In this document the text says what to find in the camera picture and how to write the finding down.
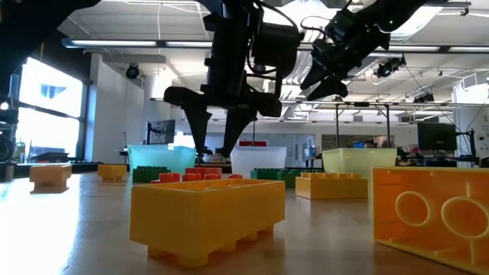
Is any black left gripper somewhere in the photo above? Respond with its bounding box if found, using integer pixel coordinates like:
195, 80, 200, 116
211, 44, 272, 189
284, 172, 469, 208
164, 0, 283, 158

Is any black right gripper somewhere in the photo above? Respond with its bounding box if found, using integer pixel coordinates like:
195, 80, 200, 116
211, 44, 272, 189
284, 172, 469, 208
300, 7, 391, 102

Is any yellow toy brick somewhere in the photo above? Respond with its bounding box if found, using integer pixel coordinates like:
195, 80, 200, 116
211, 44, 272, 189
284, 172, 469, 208
97, 163, 128, 182
128, 178, 287, 268
29, 164, 73, 194
372, 167, 489, 275
295, 172, 369, 201

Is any clear white plastic bin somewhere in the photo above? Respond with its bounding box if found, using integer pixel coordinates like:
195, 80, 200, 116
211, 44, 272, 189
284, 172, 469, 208
229, 146, 287, 180

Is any black computer monitor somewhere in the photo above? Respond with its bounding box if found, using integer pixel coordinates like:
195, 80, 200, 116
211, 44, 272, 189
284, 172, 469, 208
146, 119, 176, 145
416, 121, 458, 152

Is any teal translucent plastic bin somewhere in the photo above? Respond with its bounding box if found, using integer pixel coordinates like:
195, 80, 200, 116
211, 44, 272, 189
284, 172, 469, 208
128, 144, 198, 176

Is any yellow-green translucent plastic bin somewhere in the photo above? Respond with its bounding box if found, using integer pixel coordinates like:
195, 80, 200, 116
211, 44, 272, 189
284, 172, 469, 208
322, 147, 398, 175

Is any black overhead light bar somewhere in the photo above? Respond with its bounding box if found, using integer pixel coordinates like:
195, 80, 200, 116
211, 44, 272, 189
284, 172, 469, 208
60, 37, 489, 53

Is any black flat background device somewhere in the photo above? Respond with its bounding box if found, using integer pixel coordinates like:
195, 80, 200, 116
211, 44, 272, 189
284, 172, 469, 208
29, 151, 80, 163

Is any black background equipment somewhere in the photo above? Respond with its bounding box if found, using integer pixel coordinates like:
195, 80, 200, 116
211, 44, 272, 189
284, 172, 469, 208
0, 95, 19, 183

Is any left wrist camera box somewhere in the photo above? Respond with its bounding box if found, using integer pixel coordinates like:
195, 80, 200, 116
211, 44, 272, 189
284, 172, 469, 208
262, 21, 303, 77

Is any black hanging camera mount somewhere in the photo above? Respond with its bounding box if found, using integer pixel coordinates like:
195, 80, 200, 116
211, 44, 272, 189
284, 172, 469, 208
373, 55, 408, 79
412, 91, 436, 104

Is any black round camera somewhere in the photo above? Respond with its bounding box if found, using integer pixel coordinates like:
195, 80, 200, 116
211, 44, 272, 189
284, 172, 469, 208
125, 63, 141, 80

